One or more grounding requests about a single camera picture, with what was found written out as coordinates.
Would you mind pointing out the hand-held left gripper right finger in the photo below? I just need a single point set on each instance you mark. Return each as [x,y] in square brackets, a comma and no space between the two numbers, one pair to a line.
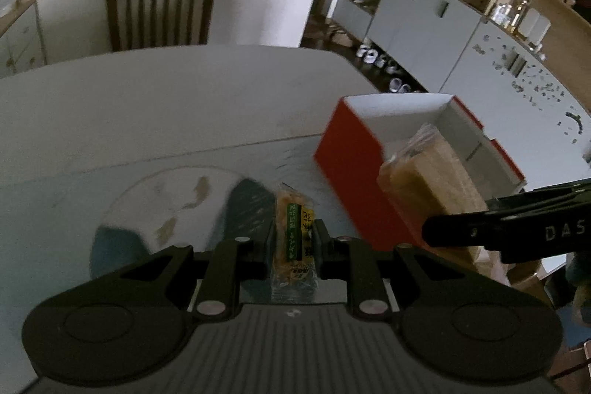
[317,248]

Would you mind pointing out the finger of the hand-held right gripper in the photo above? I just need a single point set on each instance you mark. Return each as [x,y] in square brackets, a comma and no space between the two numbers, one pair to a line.
[508,232]
[545,198]

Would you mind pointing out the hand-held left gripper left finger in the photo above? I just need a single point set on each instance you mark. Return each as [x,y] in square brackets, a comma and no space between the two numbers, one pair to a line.
[271,251]

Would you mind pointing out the green snack packet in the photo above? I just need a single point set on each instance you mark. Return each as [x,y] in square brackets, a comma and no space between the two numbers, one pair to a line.
[295,228]

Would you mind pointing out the bagged sliced bread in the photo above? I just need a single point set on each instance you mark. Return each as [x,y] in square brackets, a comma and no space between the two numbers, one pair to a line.
[429,177]

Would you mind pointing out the red cardboard box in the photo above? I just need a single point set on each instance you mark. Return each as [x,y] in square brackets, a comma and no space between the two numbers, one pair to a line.
[346,144]

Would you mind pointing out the white storage containers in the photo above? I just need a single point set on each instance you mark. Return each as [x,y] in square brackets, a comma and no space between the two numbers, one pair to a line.
[533,27]

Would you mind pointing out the pair of white slippers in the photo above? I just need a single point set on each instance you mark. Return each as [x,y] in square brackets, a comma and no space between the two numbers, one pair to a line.
[400,85]

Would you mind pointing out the glass jar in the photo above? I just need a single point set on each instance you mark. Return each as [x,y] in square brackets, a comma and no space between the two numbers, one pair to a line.
[519,11]

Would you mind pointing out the pair of white sneakers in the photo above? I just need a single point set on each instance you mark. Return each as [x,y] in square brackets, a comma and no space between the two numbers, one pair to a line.
[368,54]
[387,64]

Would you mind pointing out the pair of brown sandals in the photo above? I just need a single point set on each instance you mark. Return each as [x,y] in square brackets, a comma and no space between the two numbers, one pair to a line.
[339,35]

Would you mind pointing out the wooden side cabinet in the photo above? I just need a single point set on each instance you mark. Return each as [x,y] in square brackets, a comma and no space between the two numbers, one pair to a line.
[23,34]

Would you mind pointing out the white wall cabinet unit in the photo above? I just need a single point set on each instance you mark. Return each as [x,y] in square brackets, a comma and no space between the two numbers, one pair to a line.
[415,29]

